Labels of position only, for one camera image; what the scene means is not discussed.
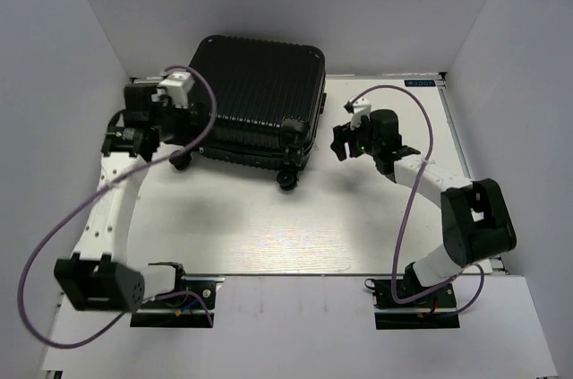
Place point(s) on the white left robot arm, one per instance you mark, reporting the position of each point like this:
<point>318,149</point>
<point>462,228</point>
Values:
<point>97,276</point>

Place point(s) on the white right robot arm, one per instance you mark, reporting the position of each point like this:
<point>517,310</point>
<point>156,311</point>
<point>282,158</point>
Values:
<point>475,221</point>

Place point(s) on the black suitcase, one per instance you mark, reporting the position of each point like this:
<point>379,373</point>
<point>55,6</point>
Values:
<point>270,98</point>

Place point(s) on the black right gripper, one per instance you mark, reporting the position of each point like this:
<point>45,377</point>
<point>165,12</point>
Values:
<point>346,133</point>

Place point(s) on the black suitcase wheel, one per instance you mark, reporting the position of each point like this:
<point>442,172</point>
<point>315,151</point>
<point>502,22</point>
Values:
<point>287,180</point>
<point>180,161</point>

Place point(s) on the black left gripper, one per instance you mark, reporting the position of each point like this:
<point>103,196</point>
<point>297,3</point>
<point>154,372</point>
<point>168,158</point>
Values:
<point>183,112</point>

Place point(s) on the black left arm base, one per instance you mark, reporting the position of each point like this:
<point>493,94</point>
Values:
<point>190,306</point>

